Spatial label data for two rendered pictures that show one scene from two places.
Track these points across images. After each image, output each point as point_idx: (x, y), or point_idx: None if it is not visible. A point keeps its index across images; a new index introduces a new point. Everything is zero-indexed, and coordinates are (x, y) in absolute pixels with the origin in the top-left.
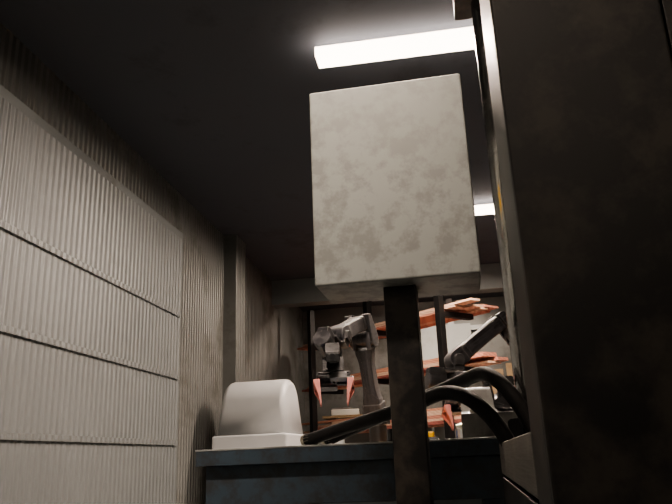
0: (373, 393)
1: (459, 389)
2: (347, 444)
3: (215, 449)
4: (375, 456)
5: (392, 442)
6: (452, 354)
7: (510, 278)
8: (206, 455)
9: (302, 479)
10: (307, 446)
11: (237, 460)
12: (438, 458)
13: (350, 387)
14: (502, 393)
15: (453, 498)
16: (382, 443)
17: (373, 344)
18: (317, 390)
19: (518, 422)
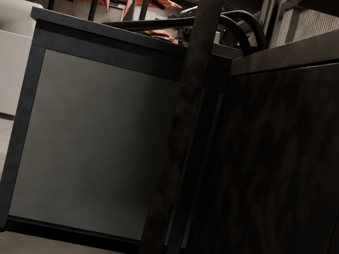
0: (129, 19)
1: (228, 18)
2: (137, 34)
3: (47, 9)
4: (153, 46)
5: (165, 41)
6: (187, 11)
7: None
8: (39, 11)
9: (101, 47)
10: (111, 27)
11: (61, 21)
12: None
13: (128, 6)
14: (253, 28)
15: None
16: (159, 40)
17: None
18: (107, 1)
19: (253, 49)
